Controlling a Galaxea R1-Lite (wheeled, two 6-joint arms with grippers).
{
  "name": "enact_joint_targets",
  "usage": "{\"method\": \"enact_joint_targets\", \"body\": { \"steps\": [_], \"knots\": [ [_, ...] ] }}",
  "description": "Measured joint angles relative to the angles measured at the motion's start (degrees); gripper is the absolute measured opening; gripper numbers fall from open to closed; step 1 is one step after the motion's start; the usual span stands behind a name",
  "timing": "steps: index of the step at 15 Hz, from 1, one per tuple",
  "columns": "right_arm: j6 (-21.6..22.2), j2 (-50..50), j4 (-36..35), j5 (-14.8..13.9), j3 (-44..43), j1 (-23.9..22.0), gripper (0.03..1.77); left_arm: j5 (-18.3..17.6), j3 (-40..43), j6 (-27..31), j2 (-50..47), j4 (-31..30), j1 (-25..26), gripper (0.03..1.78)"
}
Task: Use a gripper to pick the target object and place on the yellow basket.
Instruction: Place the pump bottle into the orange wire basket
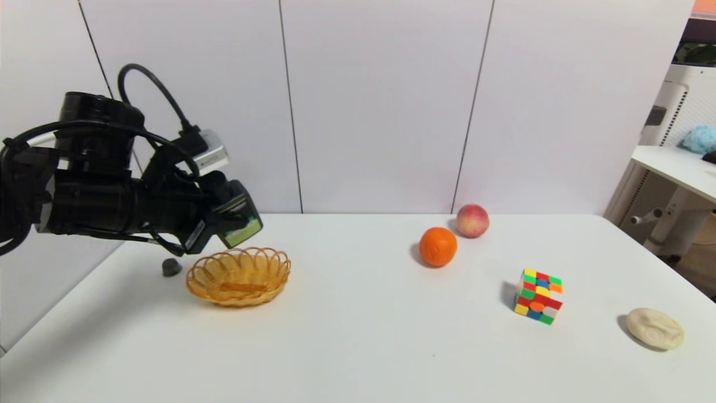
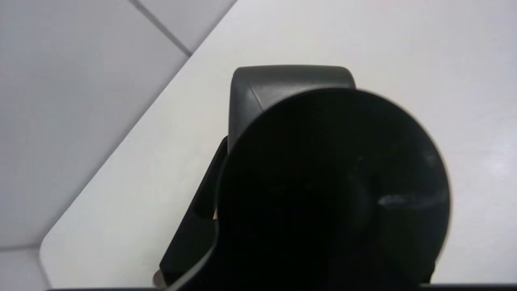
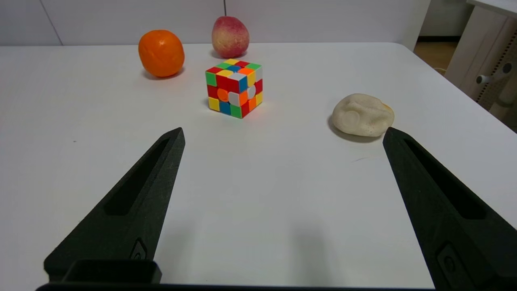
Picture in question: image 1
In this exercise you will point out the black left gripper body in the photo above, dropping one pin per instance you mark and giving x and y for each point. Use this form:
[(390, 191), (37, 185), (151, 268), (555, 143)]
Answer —
[(197, 236)]

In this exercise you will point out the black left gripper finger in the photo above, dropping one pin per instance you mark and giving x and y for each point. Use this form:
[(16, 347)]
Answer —
[(221, 186), (227, 224)]

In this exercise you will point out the black pump bottle green label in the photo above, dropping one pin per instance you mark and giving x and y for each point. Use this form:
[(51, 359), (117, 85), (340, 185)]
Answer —
[(243, 224)]

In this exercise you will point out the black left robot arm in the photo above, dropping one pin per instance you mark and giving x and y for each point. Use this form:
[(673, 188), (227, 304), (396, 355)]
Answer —
[(84, 196)]

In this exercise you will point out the yellow woven wicker basket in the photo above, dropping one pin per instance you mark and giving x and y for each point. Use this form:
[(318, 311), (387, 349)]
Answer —
[(224, 280)]

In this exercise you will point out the small black object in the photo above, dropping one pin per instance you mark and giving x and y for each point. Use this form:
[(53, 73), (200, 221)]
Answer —
[(711, 158)]

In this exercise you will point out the small dark grey cap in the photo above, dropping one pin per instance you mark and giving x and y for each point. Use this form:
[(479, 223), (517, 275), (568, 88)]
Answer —
[(171, 268)]

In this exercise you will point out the orange fruit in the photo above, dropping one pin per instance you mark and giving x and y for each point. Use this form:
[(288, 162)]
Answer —
[(438, 247)]

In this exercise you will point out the red yellow peach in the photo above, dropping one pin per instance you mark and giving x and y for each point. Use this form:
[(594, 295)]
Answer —
[(472, 221)]

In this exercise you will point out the multicoloured puzzle cube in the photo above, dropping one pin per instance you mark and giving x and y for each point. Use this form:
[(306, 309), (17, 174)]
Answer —
[(538, 295)]

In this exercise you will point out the cream white bun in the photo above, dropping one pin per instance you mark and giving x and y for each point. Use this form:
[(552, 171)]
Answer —
[(654, 329)]

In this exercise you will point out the white side desk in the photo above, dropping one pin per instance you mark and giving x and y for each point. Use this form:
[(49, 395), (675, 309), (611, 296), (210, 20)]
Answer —
[(677, 167)]

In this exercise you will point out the white pegboard cabinet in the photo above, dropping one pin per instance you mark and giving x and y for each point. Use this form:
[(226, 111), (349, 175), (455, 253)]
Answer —
[(689, 106)]

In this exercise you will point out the light blue crumpled cloth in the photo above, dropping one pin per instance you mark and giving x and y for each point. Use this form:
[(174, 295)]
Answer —
[(700, 140)]

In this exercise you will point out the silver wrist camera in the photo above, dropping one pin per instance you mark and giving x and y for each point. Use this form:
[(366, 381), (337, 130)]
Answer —
[(211, 154)]

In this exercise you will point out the grey bracket on pegboard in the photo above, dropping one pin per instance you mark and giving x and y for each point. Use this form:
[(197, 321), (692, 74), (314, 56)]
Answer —
[(654, 116)]

